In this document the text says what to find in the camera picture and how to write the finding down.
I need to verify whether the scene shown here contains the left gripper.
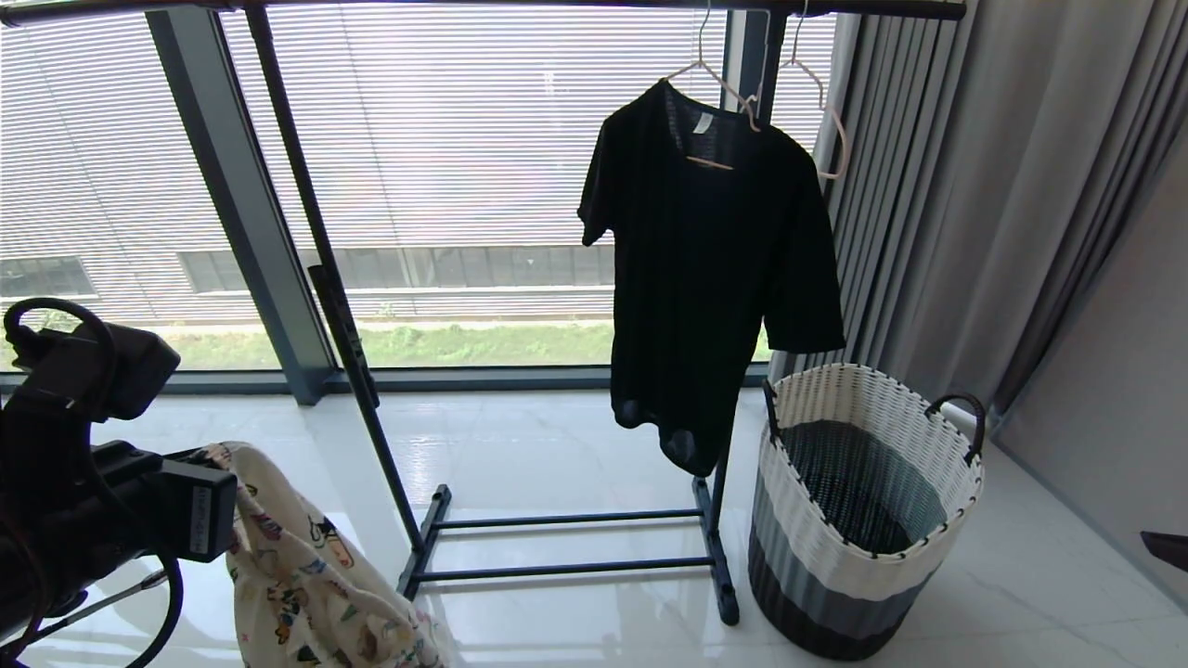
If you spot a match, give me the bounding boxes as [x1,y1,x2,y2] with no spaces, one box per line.
[88,441,240,565]

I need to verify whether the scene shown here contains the cream printed garment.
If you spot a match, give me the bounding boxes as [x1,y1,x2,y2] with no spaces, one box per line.
[198,441,458,668]

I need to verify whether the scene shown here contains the black t-shirt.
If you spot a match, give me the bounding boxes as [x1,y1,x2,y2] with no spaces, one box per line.
[577,79,847,479]

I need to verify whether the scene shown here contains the pink clothes hanger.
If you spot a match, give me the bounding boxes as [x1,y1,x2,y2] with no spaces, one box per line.
[778,0,851,183]
[664,0,764,172]

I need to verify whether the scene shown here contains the black clothes rack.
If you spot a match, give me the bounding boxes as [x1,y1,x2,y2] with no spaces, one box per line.
[0,0,968,627]

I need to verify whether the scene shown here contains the white laundry basket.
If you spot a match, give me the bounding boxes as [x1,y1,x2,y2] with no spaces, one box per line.
[747,362,988,662]

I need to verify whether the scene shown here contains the window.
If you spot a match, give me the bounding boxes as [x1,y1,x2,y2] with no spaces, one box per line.
[0,0,841,406]

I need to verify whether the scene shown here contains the grey curtain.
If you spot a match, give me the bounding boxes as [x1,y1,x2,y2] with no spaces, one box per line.
[768,0,1188,428]

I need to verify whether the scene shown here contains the black cable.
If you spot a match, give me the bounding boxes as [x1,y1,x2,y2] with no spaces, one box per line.
[119,554,185,668]

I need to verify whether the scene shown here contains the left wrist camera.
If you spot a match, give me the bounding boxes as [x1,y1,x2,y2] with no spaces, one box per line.
[3,297,183,424]

